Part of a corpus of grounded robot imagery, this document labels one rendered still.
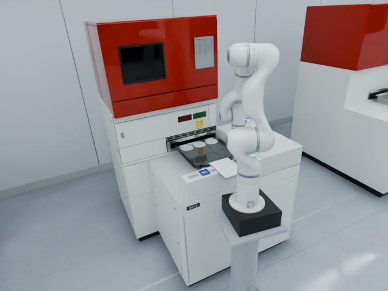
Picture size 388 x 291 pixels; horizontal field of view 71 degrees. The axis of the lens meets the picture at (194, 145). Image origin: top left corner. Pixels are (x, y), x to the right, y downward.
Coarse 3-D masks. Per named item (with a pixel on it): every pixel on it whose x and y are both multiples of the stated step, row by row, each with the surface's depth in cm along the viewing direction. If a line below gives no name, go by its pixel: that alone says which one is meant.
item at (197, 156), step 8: (184, 144) 216; (192, 144) 215; (208, 144) 214; (216, 144) 214; (224, 144) 213; (184, 152) 204; (192, 152) 204; (200, 152) 203; (208, 152) 202; (216, 152) 202; (224, 152) 201; (192, 160) 194; (200, 160) 193; (208, 160) 192
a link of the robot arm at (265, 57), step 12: (252, 48) 116; (264, 48) 116; (276, 48) 117; (252, 60) 117; (264, 60) 117; (276, 60) 117; (264, 72) 118; (252, 84) 120; (252, 96) 121; (252, 108) 122; (264, 120) 124; (264, 132) 125; (264, 144) 126
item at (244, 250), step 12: (228, 228) 143; (276, 228) 142; (228, 240) 136; (240, 240) 136; (252, 240) 136; (240, 252) 153; (252, 252) 153; (240, 264) 158; (252, 264) 158; (240, 276) 162; (252, 276) 163; (240, 288) 167; (252, 288) 169
